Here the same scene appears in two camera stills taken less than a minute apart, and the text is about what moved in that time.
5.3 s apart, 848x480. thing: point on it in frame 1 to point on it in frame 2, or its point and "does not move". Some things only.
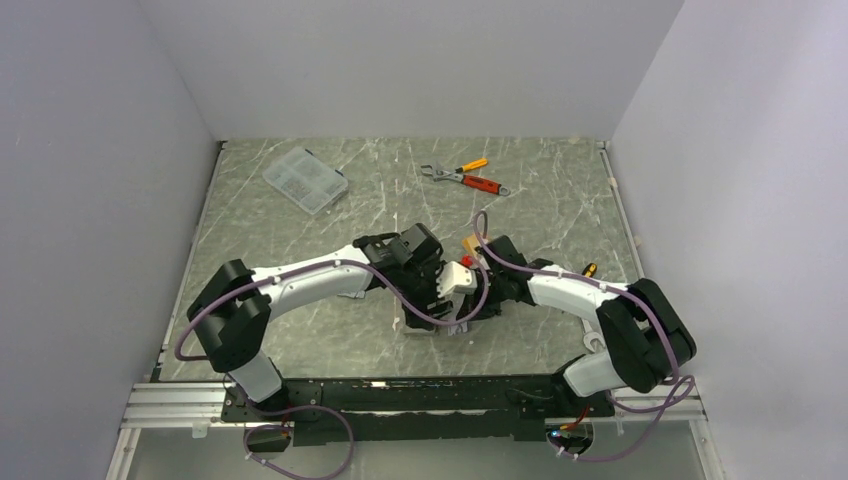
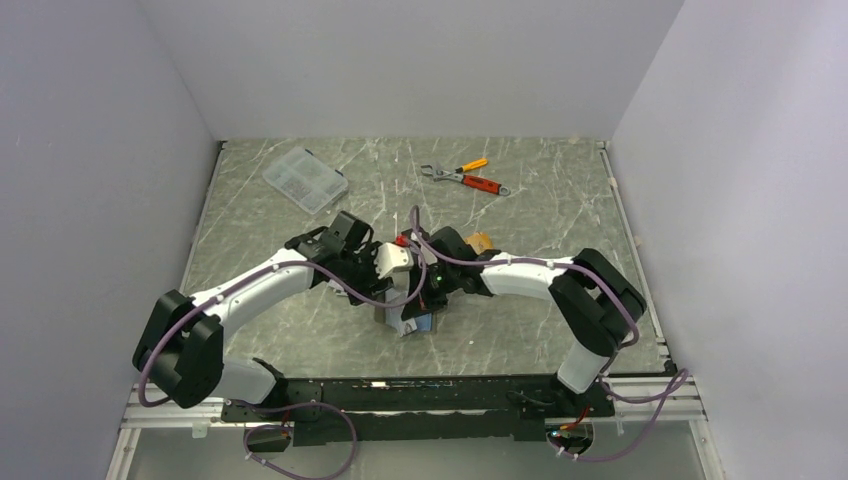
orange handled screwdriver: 473,165 does not move
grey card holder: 445,329 to 393,316
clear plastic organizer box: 305,179 does not move
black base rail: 414,410 does not move
